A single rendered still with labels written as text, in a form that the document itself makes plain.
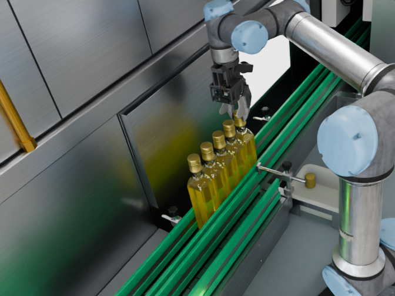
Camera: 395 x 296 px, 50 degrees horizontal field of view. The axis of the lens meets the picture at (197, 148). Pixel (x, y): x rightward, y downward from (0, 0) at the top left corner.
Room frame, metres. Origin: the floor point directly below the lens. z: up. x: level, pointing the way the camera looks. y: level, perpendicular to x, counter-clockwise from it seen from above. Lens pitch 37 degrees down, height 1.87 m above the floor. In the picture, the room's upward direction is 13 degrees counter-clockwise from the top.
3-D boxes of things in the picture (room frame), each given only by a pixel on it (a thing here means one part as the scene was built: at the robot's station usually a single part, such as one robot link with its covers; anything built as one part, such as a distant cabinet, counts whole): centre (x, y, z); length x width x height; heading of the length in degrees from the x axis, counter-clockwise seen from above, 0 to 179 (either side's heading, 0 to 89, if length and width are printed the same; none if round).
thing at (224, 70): (1.05, -0.13, 1.29); 0.09 x 0.08 x 0.12; 137
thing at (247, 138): (1.07, -0.15, 0.99); 0.06 x 0.06 x 0.21; 47
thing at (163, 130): (1.27, -0.15, 1.15); 0.90 x 0.03 x 0.34; 136
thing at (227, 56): (1.06, -0.13, 1.37); 0.08 x 0.08 x 0.05
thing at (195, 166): (0.91, 0.02, 1.14); 0.04 x 0.04 x 0.04
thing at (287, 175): (0.99, -0.24, 0.95); 0.17 x 0.03 x 0.12; 46
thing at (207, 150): (0.95, -0.03, 1.14); 0.04 x 0.04 x 0.04
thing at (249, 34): (0.97, -0.18, 1.45); 0.11 x 0.11 x 0.08; 22
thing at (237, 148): (1.03, -0.11, 0.99); 0.06 x 0.06 x 0.21; 46
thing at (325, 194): (1.00, -0.39, 0.80); 0.22 x 0.17 x 0.09; 46
